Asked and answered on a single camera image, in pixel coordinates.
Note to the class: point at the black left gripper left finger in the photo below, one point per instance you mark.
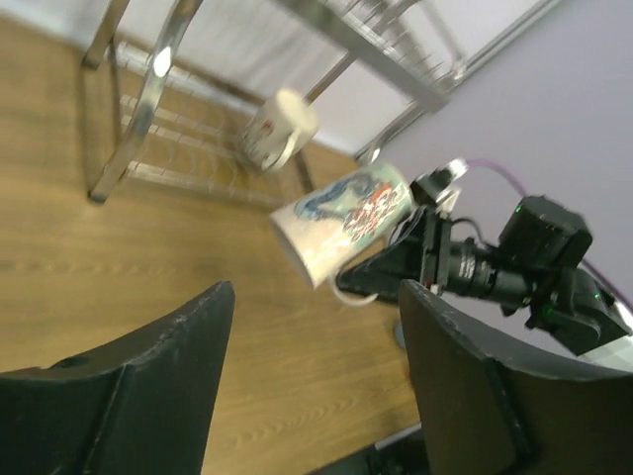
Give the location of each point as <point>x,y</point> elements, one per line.
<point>140,404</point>

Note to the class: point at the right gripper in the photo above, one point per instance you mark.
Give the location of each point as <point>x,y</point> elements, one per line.
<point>416,258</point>

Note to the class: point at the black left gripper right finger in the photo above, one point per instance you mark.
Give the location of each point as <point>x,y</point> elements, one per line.
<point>490,403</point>

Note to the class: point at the beige mug blue red print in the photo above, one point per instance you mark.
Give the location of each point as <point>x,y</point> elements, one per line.
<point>326,229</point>

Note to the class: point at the floral mug green inside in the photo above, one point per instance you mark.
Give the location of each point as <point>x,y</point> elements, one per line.
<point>280,128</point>

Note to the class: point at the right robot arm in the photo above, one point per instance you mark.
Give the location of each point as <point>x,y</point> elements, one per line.
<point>531,284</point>

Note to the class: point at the stainless steel dish rack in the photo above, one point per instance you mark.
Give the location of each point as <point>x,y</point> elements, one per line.
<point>140,79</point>

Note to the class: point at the light blue cup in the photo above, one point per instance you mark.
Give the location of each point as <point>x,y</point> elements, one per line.
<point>399,336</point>

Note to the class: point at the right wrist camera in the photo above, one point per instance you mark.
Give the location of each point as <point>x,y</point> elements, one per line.
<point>437,189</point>

